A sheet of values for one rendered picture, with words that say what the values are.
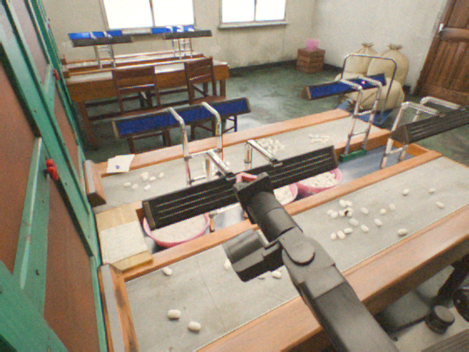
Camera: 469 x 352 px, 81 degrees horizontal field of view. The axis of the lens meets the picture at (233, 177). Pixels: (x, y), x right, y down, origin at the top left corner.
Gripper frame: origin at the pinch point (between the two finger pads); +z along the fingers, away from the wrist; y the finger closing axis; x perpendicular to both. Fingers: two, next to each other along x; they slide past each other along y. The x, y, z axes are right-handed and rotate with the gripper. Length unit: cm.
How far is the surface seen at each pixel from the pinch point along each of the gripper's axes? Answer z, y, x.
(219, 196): 10.3, 11.4, -5.9
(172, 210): 8.9, 6.9, -17.9
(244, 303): -2.2, 43.7, -14.4
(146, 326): 1, 34, -41
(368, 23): 417, 165, 406
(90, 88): 273, 31, -68
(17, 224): -10.0, -19.5, -31.8
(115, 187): 76, 32, -47
